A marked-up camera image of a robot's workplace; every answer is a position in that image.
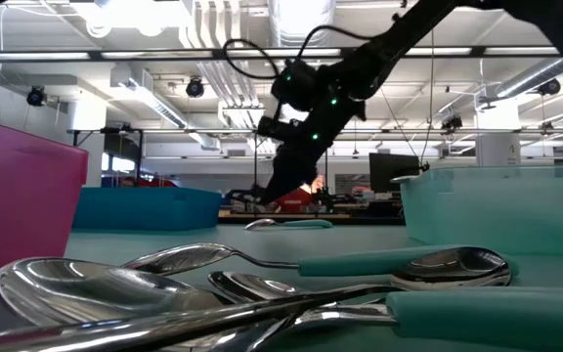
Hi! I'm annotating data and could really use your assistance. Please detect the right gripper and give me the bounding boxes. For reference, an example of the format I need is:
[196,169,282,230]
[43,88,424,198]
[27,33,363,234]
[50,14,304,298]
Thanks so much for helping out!
[260,92,366,205]

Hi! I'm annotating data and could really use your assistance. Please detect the teal handled spoon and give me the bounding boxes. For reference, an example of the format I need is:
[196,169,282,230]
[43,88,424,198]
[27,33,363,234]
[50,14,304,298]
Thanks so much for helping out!
[243,217,335,233]

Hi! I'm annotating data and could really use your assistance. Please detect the light blue handled spoon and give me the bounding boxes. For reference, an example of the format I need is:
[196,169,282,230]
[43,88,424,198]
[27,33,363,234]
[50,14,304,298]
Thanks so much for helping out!
[212,287,563,352]
[120,242,521,280]

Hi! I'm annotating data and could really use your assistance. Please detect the person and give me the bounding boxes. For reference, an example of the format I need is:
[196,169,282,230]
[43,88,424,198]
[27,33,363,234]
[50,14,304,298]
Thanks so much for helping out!
[274,171,326,214]

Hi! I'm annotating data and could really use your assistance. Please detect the black monitor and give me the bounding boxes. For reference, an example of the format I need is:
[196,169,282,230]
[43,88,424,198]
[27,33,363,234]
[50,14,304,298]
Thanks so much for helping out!
[368,153,420,194]

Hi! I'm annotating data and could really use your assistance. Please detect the fluorescent light panel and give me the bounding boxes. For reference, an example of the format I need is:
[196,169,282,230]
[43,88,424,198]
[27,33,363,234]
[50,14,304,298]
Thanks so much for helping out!
[406,46,473,56]
[484,46,561,56]
[0,51,91,62]
[100,50,152,60]
[227,47,342,58]

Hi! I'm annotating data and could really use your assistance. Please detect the red object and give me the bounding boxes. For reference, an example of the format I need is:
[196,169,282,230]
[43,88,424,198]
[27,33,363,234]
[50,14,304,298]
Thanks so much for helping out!
[100,175,178,189]

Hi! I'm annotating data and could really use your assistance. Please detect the blue plastic bin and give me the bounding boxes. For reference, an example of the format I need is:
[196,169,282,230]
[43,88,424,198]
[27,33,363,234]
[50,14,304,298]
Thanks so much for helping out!
[72,187,224,232]

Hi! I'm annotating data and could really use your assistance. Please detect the teal plastic bin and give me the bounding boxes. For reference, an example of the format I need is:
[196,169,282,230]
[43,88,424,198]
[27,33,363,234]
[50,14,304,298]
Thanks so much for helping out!
[391,163,563,258]

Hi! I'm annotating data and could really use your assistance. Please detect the black overhead beam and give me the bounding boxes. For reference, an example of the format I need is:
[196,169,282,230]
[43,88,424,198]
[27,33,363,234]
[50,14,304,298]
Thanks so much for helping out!
[0,45,563,64]

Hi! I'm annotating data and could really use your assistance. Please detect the pink plastic bin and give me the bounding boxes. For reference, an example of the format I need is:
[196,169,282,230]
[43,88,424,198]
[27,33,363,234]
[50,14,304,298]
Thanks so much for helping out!
[0,116,90,285]

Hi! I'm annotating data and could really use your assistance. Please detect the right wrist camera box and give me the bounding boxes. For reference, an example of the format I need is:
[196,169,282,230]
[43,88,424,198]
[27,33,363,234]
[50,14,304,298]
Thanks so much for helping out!
[256,115,307,143]

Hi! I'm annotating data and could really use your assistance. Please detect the pile of teal-handled spoons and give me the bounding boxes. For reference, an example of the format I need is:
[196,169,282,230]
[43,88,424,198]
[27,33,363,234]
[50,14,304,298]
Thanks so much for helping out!
[0,223,563,352]

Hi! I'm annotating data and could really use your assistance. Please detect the black ceiling camera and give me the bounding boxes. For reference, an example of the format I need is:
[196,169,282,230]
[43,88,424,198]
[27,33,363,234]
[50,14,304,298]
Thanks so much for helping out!
[440,114,463,132]
[25,85,48,108]
[186,76,205,99]
[538,77,562,97]

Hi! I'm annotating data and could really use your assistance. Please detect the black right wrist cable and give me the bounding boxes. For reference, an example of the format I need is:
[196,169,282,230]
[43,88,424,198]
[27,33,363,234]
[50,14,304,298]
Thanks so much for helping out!
[222,23,375,82]

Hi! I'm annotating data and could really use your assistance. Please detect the silver ceiling duct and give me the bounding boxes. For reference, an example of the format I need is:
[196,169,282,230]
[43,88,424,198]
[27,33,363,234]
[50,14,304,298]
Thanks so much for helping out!
[494,57,563,99]
[267,0,336,48]

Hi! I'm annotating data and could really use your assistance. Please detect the black horizontal rail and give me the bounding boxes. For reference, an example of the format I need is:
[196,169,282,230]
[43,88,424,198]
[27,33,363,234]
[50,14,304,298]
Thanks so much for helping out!
[65,126,563,137]

